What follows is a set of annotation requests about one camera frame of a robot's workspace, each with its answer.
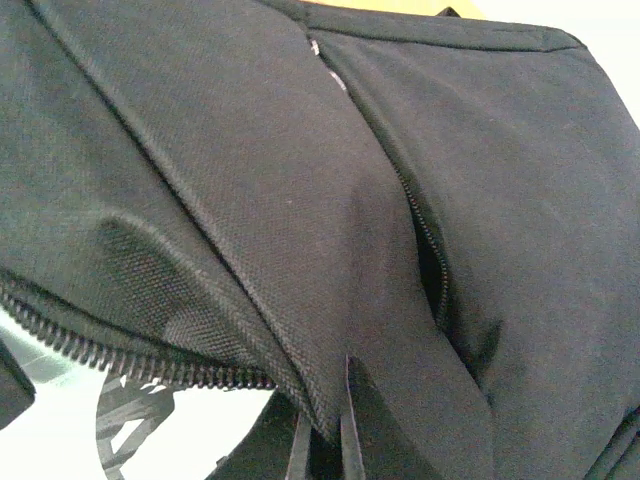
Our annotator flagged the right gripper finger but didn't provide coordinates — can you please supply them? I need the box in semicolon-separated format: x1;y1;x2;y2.
287;353;369;480

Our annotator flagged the black student backpack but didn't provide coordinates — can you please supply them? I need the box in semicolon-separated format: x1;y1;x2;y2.
1;1;639;479

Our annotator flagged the grey Great Gatsby book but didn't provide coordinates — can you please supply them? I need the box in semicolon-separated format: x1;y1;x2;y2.
1;314;271;479

